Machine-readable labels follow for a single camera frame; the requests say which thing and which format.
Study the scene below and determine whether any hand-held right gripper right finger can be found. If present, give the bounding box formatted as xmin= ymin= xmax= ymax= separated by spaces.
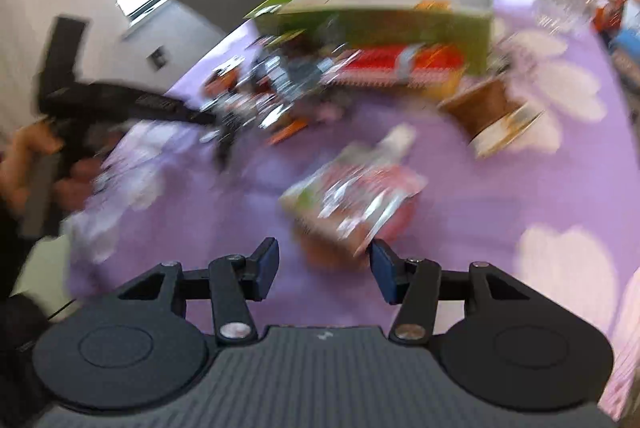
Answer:
xmin=369 ymin=239 xmax=526 ymax=343

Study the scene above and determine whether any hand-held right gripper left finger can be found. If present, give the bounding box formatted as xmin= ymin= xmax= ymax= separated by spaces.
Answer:
xmin=116 ymin=238 xmax=280 ymax=342

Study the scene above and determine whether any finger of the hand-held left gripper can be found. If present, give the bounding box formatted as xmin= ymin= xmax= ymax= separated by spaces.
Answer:
xmin=200 ymin=98 xmax=242 ymax=171

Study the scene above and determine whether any red green snack packet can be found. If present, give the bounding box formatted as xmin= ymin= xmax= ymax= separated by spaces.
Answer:
xmin=279 ymin=125 xmax=429 ymax=259

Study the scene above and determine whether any green cardboard box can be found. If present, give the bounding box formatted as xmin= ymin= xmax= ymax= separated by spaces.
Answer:
xmin=244 ymin=0 xmax=496 ymax=78

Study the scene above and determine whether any person's left hand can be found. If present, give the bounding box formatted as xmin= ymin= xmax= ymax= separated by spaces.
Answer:
xmin=0 ymin=120 xmax=106 ymax=215

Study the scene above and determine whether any purple floral tablecloth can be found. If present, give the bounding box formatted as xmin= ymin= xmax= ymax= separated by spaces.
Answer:
xmin=65 ymin=8 xmax=640 ymax=420

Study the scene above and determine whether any brown snack packet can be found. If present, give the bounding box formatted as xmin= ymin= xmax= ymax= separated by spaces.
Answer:
xmin=439 ymin=78 xmax=547 ymax=159

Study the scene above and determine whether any person's dark clothing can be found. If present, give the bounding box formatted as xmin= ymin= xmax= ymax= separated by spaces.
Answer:
xmin=0 ymin=203 xmax=56 ymax=415

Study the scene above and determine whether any blue white box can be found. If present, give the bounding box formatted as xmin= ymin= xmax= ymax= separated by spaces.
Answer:
xmin=611 ymin=28 xmax=640 ymax=81

